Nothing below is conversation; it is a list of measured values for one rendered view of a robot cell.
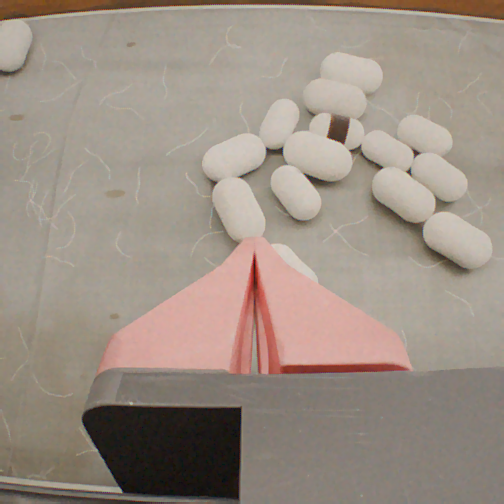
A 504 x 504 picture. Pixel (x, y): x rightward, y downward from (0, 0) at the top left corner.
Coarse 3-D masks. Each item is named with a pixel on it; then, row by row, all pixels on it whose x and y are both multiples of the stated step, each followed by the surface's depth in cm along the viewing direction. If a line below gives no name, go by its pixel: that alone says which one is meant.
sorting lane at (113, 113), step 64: (64, 64) 24; (128, 64) 24; (192, 64) 24; (256, 64) 24; (320, 64) 24; (384, 64) 24; (448, 64) 24; (0, 128) 23; (64, 128) 23; (128, 128) 23; (192, 128) 23; (256, 128) 23; (384, 128) 23; (448, 128) 23; (0, 192) 22; (64, 192) 21; (128, 192) 21; (192, 192) 21; (256, 192) 21; (320, 192) 21; (0, 256) 21; (64, 256) 21; (128, 256) 21; (192, 256) 21; (320, 256) 21; (384, 256) 21; (0, 320) 20; (64, 320) 20; (128, 320) 20; (384, 320) 20; (448, 320) 20; (0, 384) 19; (64, 384) 19; (0, 448) 18; (64, 448) 18
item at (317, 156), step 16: (288, 144) 20; (304, 144) 20; (320, 144) 20; (336, 144) 20; (288, 160) 21; (304, 160) 20; (320, 160) 20; (336, 160) 20; (320, 176) 21; (336, 176) 20
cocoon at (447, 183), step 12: (420, 156) 20; (432, 156) 20; (420, 168) 20; (432, 168) 20; (444, 168) 20; (420, 180) 21; (432, 180) 20; (444, 180) 20; (456, 180) 20; (432, 192) 21; (444, 192) 20; (456, 192) 20
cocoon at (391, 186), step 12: (384, 168) 20; (396, 168) 20; (384, 180) 20; (396, 180) 19; (408, 180) 20; (384, 192) 20; (396, 192) 19; (408, 192) 19; (420, 192) 19; (384, 204) 21; (396, 204) 20; (408, 204) 19; (420, 204) 19; (432, 204) 19; (408, 216) 20; (420, 216) 20
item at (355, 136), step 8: (312, 120) 21; (320, 120) 21; (328, 120) 21; (352, 120) 21; (312, 128) 21; (320, 128) 21; (328, 128) 21; (352, 128) 21; (360, 128) 21; (352, 136) 21; (360, 136) 21; (352, 144) 21
